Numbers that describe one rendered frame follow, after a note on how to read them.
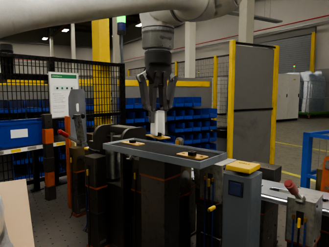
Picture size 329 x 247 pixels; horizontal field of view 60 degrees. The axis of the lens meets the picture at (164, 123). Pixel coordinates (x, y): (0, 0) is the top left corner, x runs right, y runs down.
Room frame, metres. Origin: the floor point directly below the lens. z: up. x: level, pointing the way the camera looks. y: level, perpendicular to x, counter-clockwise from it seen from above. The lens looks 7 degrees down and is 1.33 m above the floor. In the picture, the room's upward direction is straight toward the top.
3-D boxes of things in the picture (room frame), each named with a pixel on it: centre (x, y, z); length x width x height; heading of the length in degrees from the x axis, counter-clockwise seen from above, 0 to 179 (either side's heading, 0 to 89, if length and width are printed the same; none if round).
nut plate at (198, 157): (0.74, -0.07, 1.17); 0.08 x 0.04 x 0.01; 47
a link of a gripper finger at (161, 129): (0.82, 0.01, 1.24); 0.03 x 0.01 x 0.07; 34
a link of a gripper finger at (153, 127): (0.81, 0.03, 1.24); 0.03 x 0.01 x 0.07; 34
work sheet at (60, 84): (1.96, 0.69, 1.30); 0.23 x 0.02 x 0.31; 140
